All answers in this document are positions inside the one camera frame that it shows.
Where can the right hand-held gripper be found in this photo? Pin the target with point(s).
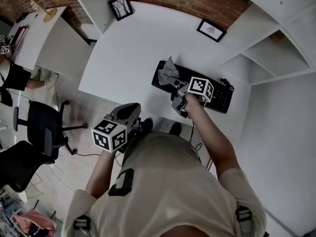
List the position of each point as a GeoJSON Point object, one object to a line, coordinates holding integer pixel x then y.
{"type": "Point", "coordinates": [200, 88]}

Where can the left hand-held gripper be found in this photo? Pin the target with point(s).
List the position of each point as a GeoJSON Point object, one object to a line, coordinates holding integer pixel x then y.
{"type": "Point", "coordinates": [108, 137]}

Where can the grey cloth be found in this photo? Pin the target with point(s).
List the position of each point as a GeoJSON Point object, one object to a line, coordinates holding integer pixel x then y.
{"type": "Point", "coordinates": [168, 70]}

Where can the black keyboard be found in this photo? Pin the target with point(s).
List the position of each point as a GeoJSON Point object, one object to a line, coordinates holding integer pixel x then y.
{"type": "Point", "coordinates": [222, 97]}

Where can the person's right forearm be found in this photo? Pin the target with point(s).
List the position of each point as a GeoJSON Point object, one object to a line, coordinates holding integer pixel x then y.
{"type": "Point", "coordinates": [212, 137]}

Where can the person's left forearm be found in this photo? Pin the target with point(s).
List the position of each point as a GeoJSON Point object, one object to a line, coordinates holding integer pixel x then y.
{"type": "Point", "coordinates": [100, 176]}

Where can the pink cloth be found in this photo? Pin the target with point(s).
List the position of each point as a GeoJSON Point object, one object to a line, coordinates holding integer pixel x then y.
{"type": "Point", "coordinates": [37, 220]}

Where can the black device with screen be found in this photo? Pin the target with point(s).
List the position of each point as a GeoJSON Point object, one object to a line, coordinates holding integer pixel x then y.
{"type": "Point", "coordinates": [135, 126]}

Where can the person's left black shoe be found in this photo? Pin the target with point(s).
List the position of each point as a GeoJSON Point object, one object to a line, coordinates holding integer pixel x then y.
{"type": "Point", "coordinates": [147, 125]}

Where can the person's black shoe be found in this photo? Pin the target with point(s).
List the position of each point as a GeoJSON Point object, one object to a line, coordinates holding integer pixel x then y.
{"type": "Point", "coordinates": [147, 125]}
{"type": "Point", "coordinates": [175, 128]}

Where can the person's right black shoe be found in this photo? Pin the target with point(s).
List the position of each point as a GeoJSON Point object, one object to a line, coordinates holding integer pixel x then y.
{"type": "Point", "coordinates": [175, 128]}

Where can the black office chair grey armrests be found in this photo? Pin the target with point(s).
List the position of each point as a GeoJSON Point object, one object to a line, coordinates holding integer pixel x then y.
{"type": "Point", "coordinates": [42, 122]}

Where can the beige t-shirt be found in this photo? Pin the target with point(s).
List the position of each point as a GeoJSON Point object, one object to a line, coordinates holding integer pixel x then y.
{"type": "Point", "coordinates": [172, 194]}

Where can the white desk with hutch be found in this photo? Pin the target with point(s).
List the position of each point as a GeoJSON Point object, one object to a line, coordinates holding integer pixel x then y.
{"type": "Point", "coordinates": [271, 58]}

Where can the white side cabinet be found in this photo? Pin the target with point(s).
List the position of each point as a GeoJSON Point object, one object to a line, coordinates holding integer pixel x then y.
{"type": "Point", "coordinates": [37, 38]}

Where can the black mesh office chair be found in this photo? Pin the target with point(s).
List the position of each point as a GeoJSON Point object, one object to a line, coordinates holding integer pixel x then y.
{"type": "Point", "coordinates": [17, 167]}

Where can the wooden jewellery stand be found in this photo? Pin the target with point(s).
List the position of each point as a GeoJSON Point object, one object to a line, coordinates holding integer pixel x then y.
{"type": "Point", "coordinates": [50, 15]}

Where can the red book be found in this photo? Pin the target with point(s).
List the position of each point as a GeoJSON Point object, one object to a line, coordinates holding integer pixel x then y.
{"type": "Point", "coordinates": [19, 37]}

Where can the black frame small drawing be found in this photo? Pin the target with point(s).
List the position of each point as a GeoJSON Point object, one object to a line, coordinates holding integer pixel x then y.
{"type": "Point", "coordinates": [211, 29]}

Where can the black frame tree picture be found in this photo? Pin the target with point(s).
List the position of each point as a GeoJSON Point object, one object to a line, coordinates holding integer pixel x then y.
{"type": "Point", "coordinates": [121, 8]}

